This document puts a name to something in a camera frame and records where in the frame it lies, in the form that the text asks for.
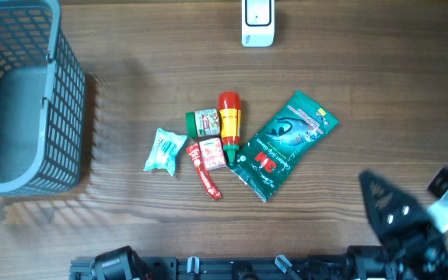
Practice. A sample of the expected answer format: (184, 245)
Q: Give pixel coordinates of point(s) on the green 3M gloves packet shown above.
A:
(265, 162)

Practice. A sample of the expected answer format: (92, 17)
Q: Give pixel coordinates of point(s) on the red white small packet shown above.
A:
(212, 153)

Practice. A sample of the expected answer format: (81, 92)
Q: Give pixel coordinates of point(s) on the red sauce bottle green cap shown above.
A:
(229, 108)

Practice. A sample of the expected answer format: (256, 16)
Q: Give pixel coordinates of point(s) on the red Nescafe stick sachet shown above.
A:
(195, 154)

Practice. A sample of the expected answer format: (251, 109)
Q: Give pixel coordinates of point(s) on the green lid spice jar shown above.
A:
(202, 123)

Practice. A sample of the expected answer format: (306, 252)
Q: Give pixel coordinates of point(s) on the pale teal tissue packet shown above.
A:
(165, 149)

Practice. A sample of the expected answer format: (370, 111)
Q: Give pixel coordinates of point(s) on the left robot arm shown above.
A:
(120, 264)

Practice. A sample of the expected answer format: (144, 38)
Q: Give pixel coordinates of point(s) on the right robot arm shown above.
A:
(424, 253)

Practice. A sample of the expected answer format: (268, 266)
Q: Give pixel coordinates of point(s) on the white barcode scanner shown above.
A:
(258, 23)

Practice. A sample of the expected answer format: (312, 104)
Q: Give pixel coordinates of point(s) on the grey plastic mesh basket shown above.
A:
(42, 101)

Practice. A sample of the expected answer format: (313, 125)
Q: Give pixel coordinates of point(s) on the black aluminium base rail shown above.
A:
(344, 266)

